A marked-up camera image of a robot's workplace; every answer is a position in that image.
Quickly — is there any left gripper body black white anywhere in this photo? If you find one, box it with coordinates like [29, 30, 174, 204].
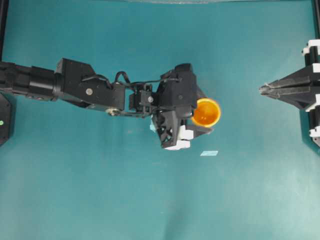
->
[152, 63, 197, 151]

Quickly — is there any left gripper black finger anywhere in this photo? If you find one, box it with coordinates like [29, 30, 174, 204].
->
[186, 124, 213, 139]
[196, 85, 207, 106]

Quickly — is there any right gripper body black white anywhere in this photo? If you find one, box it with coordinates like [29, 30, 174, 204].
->
[302, 39, 320, 147]

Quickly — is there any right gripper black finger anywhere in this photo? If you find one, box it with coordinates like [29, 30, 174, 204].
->
[260, 86, 320, 110]
[259, 65, 320, 93]

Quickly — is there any orange plastic cup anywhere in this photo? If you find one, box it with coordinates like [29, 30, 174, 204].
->
[191, 98, 222, 128]

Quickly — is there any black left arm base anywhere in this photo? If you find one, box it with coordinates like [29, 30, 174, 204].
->
[0, 92, 17, 147]

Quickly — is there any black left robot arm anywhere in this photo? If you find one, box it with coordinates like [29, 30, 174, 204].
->
[0, 58, 212, 151]

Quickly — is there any light blue tape strip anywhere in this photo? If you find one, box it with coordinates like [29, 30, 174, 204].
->
[200, 150, 219, 157]

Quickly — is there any light blue tape square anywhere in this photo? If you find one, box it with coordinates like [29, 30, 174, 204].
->
[149, 119, 157, 133]

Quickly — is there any black right frame post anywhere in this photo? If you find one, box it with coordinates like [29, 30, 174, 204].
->
[311, 0, 320, 39]

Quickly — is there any black frame post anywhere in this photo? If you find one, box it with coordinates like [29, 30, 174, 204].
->
[0, 0, 9, 60]
[311, 0, 320, 39]

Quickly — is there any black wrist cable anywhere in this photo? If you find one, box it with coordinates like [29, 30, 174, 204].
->
[109, 71, 181, 91]

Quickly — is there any black left frame post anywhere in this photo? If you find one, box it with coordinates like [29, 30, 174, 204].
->
[0, 0, 9, 60]

